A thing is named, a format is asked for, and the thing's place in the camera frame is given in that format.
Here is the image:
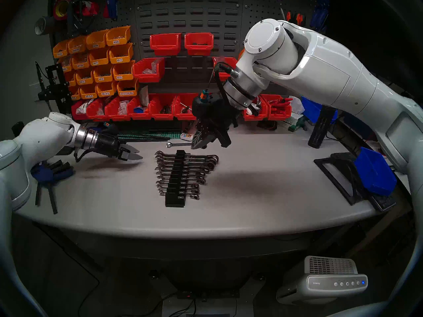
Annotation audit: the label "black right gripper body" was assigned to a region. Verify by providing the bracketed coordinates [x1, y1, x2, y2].
[192, 95, 238, 128]

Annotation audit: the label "silver ratcheting combination wrench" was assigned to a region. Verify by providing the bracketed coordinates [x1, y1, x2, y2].
[155, 173, 206, 184]
[155, 169, 208, 180]
[155, 178, 203, 188]
[157, 187, 200, 197]
[155, 159, 214, 171]
[155, 151, 219, 162]
[159, 191, 201, 201]
[156, 183, 201, 193]
[155, 155, 219, 167]
[154, 164, 211, 175]

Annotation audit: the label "red plastic storage bin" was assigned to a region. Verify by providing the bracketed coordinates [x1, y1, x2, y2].
[173, 93, 199, 121]
[213, 57, 238, 82]
[149, 33, 182, 56]
[132, 57, 165, 83]
[184, 32, 214, 56]
[263, 94, 293, 121]
[149, 93, 178, 121]
[244, 95, 268, 121]
[104, 96, 131, 121]
[86, 98, 107, 121]
[127, 96, 152, 120]
[71, 100, 91, 121]

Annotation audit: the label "white Coway air purifier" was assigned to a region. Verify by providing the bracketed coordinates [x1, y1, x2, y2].
[276, 256, 369, 305]

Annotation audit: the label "black cylinder bottle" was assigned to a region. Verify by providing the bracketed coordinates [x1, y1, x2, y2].
[307, 105, 337, 149]

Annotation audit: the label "black metal fixture stand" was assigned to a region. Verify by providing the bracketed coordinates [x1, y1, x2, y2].
[35, 61, 74, 115]

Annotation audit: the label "black computer monitor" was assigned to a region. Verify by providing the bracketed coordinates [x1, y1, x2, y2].
[322, 0, 423, 104]

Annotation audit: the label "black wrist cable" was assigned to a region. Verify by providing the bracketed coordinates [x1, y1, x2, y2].
[74, 147, 99, 163]
[209, 62, 239, 100]

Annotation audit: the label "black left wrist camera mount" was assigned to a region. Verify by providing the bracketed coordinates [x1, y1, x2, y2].
[99, 122, 120, 137]

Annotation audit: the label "green cutting mat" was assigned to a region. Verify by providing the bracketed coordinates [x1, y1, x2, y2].
[114, 131, 182, 142]

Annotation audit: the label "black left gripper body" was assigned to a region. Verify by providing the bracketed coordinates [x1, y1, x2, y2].
[94, 132, 130, 160]

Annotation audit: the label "blue plastic storage bin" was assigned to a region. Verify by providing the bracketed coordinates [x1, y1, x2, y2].
[301, 97, 338, 123]
[355, 147, 398, 197]

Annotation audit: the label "grey perforated tool pegboard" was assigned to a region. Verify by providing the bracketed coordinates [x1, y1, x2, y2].
[50, 0, 332, 89]

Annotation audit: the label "dark computer keyboard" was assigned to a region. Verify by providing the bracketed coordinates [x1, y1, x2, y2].
[368, 194, 396, 212]

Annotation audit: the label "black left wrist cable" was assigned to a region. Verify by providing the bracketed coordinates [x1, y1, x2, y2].
[74, 147, 99, 163]

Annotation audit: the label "red and white tool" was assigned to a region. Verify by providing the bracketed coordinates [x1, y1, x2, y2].
[80, 1, 99, 17]

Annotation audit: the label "blue holder black hex keys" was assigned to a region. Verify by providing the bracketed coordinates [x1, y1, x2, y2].
[30, 159, 75, 215]

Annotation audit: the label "white tissue sheet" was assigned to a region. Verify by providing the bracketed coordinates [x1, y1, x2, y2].
[290, 96, 305, 115]

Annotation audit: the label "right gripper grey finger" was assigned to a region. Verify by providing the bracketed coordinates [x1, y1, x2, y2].
[192, 128, 207, 149]
[195, 128, 216, 149]

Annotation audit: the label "red and yellow tape roll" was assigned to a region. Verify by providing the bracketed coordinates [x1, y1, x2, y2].
[53, 0, 71, 21]

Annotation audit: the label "blue handled cutter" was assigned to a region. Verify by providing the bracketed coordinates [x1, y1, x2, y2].
[103, 0, 123, 22]

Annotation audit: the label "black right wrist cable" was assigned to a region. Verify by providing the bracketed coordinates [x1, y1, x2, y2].
[209, 62, 239, 100]

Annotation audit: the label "grey duct tape roll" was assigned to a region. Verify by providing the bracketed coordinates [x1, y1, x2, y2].
[35, 17, 55, 36]

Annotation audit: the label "green white Kimtech tissue box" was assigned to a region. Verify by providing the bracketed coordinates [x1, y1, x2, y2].
[277, 114, 308, 132]

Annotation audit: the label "blue handled pliers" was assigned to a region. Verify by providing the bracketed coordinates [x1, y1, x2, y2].
[310, 0, 330, 31]

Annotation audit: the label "black floor power strip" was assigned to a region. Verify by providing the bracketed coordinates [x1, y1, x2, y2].
[177, 288, 241, 300]

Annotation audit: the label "black wrench holder case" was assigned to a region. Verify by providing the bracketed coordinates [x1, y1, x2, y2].
[165, 150, 191, 208]

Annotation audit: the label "black rectangular frame stand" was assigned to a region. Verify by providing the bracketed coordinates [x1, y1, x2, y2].
[313, 152, 365, 206]

